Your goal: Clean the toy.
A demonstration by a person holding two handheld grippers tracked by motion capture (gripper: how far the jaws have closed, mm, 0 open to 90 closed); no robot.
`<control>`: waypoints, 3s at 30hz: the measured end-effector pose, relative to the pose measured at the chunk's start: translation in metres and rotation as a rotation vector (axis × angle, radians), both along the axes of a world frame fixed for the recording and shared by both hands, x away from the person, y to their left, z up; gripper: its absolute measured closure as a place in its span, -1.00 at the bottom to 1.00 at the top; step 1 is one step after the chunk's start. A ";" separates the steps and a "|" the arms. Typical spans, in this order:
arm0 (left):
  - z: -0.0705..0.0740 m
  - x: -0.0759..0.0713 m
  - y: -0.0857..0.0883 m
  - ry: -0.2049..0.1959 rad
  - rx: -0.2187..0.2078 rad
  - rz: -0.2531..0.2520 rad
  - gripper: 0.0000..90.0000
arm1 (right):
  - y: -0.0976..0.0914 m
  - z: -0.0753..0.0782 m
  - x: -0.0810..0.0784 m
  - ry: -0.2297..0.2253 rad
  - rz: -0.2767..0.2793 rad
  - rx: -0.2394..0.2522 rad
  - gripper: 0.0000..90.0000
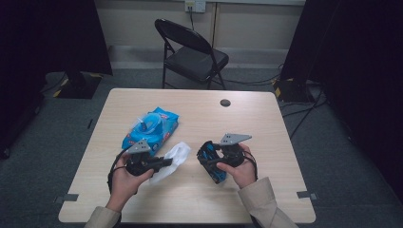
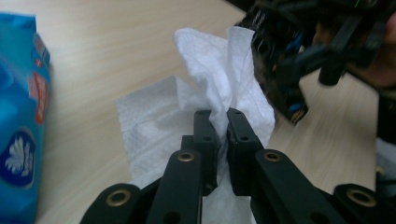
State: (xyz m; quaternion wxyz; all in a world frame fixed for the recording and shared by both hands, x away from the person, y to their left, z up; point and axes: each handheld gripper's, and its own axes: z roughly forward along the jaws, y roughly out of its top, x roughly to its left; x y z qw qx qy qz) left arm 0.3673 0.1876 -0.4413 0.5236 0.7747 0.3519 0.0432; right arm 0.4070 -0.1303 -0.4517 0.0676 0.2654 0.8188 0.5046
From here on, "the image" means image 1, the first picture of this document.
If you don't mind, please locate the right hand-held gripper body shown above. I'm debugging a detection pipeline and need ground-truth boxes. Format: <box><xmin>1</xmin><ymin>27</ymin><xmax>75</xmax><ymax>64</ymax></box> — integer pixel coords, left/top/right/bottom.
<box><xmin>219</xmin><ymin>133</ymin><xmax>253</xmax><ymax>168</ymax></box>

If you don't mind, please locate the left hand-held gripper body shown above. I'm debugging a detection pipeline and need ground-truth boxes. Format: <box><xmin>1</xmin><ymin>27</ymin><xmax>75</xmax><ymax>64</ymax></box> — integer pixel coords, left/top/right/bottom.
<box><xmin>125</xmin><ymin>139</ymin><xmax>156</xmax><ymax>178</ymax></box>

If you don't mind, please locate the blue toy car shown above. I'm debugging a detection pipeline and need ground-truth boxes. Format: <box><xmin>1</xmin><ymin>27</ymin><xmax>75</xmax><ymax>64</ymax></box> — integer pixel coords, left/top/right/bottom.
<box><xmin>196</xmin><ymin>141</ymin><xmax>227</xmax><ymax>184</ymax></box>

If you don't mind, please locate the white wet wipe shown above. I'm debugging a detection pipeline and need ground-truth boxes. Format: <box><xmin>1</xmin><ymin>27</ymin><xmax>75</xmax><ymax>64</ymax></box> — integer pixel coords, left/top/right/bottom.
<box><xmin>148</xmin><ymin>141</ymin><xmax>192</xmax><ymax>185</ymax></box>

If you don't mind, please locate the blue wet wipes pack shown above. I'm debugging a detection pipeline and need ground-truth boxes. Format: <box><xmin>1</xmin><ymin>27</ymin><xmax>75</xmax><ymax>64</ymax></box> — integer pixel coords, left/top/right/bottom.
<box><xmin>121</xmin><ymin>106</ymin><xmax>180</xmax><ymax>158</ymax></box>

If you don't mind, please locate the person's right hand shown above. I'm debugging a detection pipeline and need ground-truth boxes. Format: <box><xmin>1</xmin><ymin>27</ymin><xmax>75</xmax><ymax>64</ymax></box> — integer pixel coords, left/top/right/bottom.
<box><xmin>216</xmin><ymin>142</ymin><xmax>258</xmax><ymax>190</ymax></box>

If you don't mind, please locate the person's left hand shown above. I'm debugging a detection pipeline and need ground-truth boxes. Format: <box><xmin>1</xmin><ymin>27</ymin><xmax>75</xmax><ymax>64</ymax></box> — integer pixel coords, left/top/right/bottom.
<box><xmin>106</xmin><ymin>158</ymin><xmax>155</xmax><ymax>213</ymax></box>

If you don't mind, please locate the grey tape strip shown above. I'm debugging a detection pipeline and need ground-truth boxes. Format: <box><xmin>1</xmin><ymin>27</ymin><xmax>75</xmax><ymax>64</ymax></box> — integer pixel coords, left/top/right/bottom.
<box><xmin>54</xmin><ymin>193</ymin><xmax>80</xmax><ymax>204</ymax></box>
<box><xmin>297</xmin><ymin>191</ymin><xmax>318</xmax><ymax>200</ymax></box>

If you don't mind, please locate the black stand base yellow tape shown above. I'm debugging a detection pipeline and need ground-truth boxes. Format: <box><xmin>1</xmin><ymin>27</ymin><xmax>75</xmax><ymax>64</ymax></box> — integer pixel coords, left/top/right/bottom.
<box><xmin>273</xmin><ymin>78</ymin><xmax>315</xmax><ymax>103</ymax></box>

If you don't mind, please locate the black folding chair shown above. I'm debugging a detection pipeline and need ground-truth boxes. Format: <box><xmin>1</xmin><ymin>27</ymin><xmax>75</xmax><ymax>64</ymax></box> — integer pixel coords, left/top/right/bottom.
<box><xmin>154</xmin><ymin>18</ymin><xmax>230</xmax><ymax>90</ymax></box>

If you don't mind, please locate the black curtain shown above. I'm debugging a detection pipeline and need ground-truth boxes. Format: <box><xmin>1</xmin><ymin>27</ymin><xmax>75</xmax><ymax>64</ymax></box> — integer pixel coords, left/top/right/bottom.
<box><xmin>279</xmin><ymin>0</ymin><xmax>403</xmax><ymax>203</ymax></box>
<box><xmin>0</xmin><ymin>0</ymin><xmax>113</xmax><ymax>160</ymax></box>

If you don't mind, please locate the right hand-held gripper cable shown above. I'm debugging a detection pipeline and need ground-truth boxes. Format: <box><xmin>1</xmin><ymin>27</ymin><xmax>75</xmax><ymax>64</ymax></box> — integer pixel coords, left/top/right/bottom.
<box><xmin>241</xmin><ymin>151</ymin><xmax>259</xmax><ymax>181</ymax></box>

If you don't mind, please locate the hand-held gripper cable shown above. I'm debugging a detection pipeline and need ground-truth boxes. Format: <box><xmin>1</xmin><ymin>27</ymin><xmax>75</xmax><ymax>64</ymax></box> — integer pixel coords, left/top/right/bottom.
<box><xmin>106</xmin><ymin>148</ymin><xmax>129</xmax><ymax>194</ymax></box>
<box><xmin>241</xmin><ymin>151</ymin><xmax>259</xmax><ymax>181</ymax></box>

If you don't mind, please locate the left hand-held gripper cable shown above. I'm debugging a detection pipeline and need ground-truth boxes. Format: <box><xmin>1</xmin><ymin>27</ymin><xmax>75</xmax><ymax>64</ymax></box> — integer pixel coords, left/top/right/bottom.
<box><xmin>106</xmin><ymin>148</ymin><xmax>129</xmax><ymax>194</ymax></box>

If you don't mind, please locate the black floor cable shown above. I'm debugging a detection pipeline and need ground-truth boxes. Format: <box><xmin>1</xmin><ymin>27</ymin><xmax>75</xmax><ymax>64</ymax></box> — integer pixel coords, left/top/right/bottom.
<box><xmin>281</xmin><ymin>85</ymin><xmax>329</xmax><ymax>141</ymax></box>
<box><xmin>221</xmin><ymin>63</ymin><xmax>283</xmax><ymax>86</ymax></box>

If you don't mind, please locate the vertical wall conduit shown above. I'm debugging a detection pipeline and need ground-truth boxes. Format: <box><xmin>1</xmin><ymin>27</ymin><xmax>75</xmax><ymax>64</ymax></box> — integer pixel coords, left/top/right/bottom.
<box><xmin>211</xmin><ymin>2</ymin><xmax>221</xmax><ymax>48</ymax></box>

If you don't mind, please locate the black plug with cable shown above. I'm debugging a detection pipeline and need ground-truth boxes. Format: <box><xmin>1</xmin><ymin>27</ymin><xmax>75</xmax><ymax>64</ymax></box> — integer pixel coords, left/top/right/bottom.
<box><xmin>187</xmin><ymin>5</ymin><xmax>196</xmax><ymax>31</ymax></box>

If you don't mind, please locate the white wall socket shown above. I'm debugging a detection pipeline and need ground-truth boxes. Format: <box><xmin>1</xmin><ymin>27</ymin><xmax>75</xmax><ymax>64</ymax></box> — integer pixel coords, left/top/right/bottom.
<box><xmin>184</xmin><ymin>0</ymin><xmax>207</xmax><ymax>13</ymax></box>

